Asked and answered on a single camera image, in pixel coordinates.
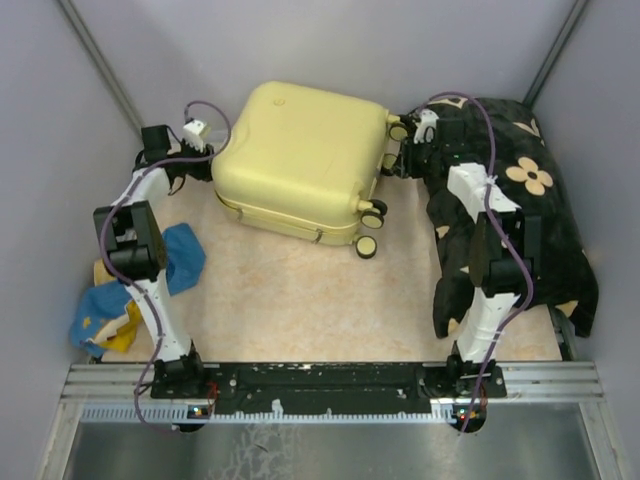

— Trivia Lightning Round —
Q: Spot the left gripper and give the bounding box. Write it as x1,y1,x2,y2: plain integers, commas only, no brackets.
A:
171,135,229,182

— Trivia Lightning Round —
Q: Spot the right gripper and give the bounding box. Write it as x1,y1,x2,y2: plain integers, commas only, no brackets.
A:
390,135,442,180

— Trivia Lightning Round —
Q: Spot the pale yellow suitcase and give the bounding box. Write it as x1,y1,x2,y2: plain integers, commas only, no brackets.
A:
211,81,399,259

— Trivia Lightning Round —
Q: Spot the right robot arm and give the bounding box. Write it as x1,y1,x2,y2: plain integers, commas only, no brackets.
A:
388,109,541,396

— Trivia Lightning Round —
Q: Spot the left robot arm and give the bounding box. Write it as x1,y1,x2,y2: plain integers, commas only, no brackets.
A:
93,119,214,397

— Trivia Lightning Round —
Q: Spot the black floral blanket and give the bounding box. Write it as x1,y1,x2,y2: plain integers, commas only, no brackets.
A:
420,96,599,338

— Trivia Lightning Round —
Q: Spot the blue patterned cloth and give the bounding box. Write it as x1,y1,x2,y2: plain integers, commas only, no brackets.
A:
69,222,207,357

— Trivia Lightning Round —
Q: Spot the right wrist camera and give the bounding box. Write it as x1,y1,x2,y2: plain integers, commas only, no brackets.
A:
413,109,439,144

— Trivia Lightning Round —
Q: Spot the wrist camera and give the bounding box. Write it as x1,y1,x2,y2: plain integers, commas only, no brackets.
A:
182,119,210,152
413,109,439,144

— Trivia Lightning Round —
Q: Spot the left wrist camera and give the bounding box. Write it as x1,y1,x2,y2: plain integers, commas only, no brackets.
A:
182,119,210,152

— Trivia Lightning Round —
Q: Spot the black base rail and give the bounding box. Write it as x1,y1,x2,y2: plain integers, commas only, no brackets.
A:
151,356,506,415

